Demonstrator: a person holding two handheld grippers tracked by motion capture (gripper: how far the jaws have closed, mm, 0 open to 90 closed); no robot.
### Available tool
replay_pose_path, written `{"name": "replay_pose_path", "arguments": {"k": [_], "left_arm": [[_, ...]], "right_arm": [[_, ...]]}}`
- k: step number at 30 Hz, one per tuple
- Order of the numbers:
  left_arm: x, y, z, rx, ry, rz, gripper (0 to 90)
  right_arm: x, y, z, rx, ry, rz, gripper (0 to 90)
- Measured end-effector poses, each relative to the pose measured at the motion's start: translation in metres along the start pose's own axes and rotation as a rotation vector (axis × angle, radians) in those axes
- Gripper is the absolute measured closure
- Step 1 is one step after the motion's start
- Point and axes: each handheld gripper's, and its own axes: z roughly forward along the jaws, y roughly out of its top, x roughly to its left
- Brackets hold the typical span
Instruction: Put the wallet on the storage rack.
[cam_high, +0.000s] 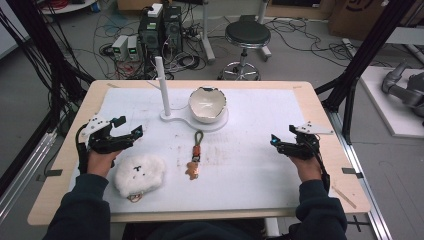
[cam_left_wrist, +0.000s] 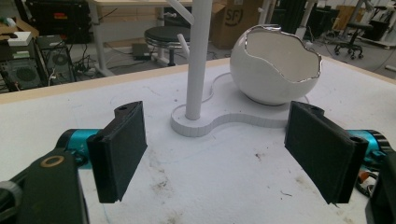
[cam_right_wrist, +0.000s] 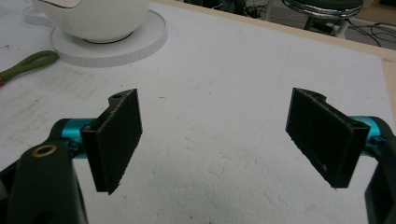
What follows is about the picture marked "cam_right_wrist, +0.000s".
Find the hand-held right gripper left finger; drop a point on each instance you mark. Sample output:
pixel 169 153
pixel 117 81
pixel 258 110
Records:
pixel 113 140

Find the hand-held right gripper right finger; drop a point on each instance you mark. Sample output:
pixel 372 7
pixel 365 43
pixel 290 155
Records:
pixel 323 137

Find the white round base disc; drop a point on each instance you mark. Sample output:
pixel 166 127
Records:
pixel 124 46

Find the chrome stool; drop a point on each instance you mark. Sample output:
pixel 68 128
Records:
pixel 323 12

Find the white round appliance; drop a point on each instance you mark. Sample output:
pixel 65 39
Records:
pixel 93 17

